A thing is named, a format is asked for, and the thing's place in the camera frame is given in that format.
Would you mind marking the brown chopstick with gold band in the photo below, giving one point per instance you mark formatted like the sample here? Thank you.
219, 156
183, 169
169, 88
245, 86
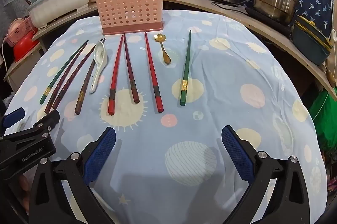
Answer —
82, 93

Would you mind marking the dark red chopstick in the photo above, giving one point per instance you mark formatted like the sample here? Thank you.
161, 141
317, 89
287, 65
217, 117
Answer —
130, 68

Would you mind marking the blue printed tablecloth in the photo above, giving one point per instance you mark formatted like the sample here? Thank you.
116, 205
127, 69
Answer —
210, 82

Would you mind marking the dark maroon chopstick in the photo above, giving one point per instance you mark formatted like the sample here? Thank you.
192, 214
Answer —
73, 82
64, 82

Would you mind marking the dark green lunch box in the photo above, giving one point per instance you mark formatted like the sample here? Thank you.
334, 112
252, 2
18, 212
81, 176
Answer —
308, 42

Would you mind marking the gold flower-shaped spoon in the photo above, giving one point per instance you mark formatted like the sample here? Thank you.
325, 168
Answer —
166, 58

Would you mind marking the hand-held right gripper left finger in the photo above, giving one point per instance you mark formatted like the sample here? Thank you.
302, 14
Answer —
101, 155

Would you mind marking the pink plastic basket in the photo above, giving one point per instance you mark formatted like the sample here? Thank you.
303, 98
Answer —
18, 35

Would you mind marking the pink perforated utensil holder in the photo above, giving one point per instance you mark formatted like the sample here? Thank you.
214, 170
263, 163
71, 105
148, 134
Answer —
126, 8

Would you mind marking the green plastic bag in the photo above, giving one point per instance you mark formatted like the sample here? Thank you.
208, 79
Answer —
323, 118

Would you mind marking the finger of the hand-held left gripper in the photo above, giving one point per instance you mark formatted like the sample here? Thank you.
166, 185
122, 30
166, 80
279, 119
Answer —
47, 118
13, 114

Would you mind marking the white ceramic soup spoon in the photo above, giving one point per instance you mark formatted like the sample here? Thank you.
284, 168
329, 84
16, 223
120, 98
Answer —
99, 55

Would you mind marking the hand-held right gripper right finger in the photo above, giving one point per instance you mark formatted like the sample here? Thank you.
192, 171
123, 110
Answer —
237, 153

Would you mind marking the red plastic basin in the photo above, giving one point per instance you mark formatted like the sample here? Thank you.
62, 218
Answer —
25, 47

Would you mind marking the wooden side shelf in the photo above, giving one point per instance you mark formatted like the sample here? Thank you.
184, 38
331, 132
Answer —
23, 68

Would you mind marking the black induction cooktop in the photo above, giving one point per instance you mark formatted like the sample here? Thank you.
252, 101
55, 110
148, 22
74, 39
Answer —
263, 18

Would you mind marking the green chopstick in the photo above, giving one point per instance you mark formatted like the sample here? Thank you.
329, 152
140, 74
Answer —
63, 72
186, 66

